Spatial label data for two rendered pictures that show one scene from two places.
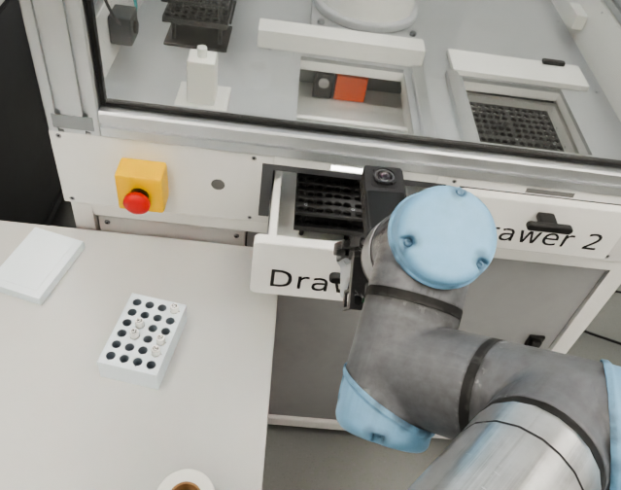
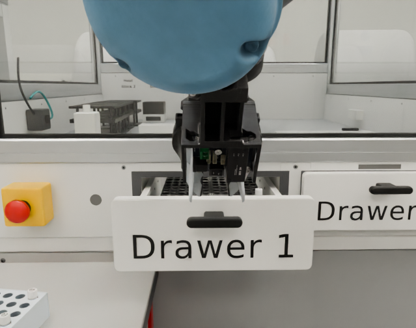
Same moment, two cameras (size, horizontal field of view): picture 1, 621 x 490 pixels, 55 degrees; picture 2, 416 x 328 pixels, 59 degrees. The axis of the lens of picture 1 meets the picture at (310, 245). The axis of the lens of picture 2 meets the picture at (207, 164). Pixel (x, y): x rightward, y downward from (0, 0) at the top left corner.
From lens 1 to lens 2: 46 cm
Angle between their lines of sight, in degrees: 34
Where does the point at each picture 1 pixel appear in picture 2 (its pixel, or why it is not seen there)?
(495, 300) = (371, 305)
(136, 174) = (20, 187)
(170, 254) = (51, 271)
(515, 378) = not seen: outside the picture
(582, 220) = not seen: outside the picture
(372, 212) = not seen: hidden behind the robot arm
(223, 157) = (97, 170)
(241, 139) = (110, 149)
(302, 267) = (163, 228)
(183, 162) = (64, 181)
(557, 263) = (413, 247)
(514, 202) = (352, 176)
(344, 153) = not seen: hidden behind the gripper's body
